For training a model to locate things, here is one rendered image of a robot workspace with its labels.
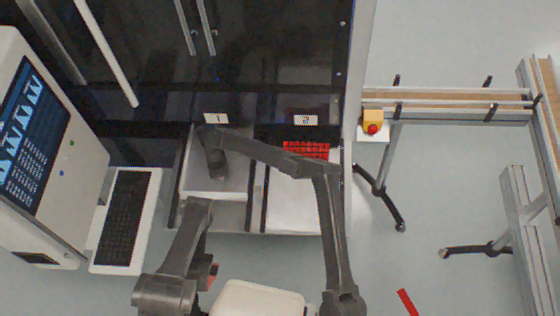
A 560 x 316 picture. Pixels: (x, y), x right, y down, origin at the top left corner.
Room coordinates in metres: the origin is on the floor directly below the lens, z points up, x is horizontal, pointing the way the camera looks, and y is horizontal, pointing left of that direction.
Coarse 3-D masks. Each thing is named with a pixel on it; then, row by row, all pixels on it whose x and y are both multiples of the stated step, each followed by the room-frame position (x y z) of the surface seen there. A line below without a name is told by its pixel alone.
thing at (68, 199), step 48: (0, 48) 0.98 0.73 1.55; (0, 96) 0.86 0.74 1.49; (48, 96) 0.99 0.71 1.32; (0, 144) 0.74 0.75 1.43; (48, 144) 0.86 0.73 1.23; (96, 144) 1.03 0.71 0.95; (48, 192) 0.74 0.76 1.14; (96, 192) 0.88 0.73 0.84; (0, 240) 0.60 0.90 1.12; (48, 240) 0.61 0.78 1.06
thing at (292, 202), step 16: (336, 160) 0.88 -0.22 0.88; (272, 176) 0.84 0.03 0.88; (288, 176) 0.83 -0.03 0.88; (272, 192) 0.77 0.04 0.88; (288, 192) 0.77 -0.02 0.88; (304, 192) 0.76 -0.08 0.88; (272, 208) 0.71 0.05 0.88; (288, 208) 0.70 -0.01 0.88; (304, 208) 0.69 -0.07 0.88; (272, 224) 0.64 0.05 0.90; (288, 224) 0.63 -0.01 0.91; (304, 224) 0.62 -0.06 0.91
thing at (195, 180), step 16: (192, 128) 1.10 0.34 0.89; (224, 128) 1.09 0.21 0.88; (240, 128) 1.08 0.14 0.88; (192, 144) 1.03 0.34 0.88; (192, 160) 0.95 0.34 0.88; (240, 160) 0.93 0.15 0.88; (192, 176) 0.88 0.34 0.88; (208, 176) 0.87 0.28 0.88; (224, 176) 0.86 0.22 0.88; (240, 176) 0.86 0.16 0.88; (192, 192) 0.80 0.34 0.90; (208, 192) 0.79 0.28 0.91; (224, 192) 0.78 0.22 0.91; (240, 192) 0.77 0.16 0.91
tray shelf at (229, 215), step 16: (256, 128) 1.07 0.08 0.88; (272, 128) 1.06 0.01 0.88; (288, 128) 1.05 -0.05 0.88; (304, 128) 1.04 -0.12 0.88; (320, 128) 1.04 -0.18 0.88; (336, 128) 1.03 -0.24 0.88; (272, 144) 0.99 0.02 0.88; (288, 144) 0.98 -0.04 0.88; (336, 144) 0.95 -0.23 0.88; (176, 160) 0.96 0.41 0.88; (176, 176) 0.89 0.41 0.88; (256, 176) 0.85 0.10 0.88; (224, 208) 0.73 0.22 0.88; (240, 208) 0.72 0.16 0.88; (176, 224) 0.69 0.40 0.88; (224, 224) 0.67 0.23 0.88; (240, 224) 0.66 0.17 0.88
